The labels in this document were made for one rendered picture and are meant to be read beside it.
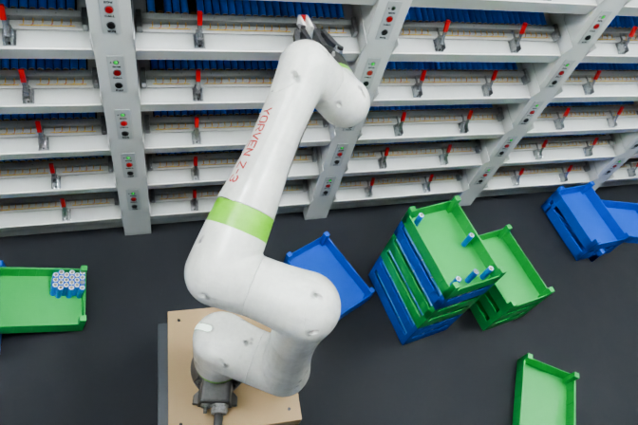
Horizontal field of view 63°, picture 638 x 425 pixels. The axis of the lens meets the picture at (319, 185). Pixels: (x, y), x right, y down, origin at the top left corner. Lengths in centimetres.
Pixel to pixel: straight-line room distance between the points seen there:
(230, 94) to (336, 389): 104
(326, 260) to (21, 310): 106
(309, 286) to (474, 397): 127
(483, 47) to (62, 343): 163
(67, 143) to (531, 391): 179
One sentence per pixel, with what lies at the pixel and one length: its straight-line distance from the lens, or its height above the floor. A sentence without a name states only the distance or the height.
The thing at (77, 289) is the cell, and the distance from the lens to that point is 194.
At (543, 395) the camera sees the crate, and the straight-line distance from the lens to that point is 220.
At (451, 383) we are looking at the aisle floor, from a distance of 204.
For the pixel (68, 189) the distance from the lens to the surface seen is 184.
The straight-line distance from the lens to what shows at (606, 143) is 266.
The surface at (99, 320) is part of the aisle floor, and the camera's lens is 194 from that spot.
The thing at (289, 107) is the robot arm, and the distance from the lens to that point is 97.
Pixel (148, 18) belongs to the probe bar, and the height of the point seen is 92.
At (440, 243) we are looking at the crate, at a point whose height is 40.
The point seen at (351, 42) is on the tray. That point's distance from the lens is 153.
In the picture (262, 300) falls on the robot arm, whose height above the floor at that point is 96.
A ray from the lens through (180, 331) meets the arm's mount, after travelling 155.
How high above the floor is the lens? 177
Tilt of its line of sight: 51 degrees down
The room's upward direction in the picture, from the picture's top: 19 degrees clockwise
